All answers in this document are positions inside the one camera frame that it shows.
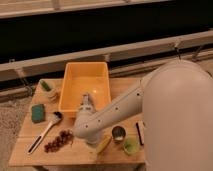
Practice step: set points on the wooden table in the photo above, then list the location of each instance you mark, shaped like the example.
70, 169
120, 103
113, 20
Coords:
76, 154

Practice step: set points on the green pepper toy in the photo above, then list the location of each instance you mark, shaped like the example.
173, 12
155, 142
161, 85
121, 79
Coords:
45, 86

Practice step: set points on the black white flat tool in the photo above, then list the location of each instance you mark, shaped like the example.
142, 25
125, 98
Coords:
139, 127

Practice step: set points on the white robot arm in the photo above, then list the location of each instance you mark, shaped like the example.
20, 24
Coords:
176, 101

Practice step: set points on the dark grape bunch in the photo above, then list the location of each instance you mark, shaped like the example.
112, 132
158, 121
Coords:
65, 137

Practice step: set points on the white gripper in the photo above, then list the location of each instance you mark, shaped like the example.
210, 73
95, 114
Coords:
93, 144

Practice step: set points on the metal cup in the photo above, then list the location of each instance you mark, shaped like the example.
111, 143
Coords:
118, 134

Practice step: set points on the yellow plastic bin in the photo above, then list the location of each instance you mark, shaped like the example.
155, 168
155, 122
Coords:
80, 78

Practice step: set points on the green plastic cup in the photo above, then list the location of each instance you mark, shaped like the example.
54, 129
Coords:
131, 145

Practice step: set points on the yellow banana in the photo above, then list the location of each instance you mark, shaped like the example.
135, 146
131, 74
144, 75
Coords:
103, 144

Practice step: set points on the grey toy in bin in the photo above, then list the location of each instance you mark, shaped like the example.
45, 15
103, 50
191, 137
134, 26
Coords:
87, 103

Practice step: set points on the green sponge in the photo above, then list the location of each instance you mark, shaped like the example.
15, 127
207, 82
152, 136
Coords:
38, 113

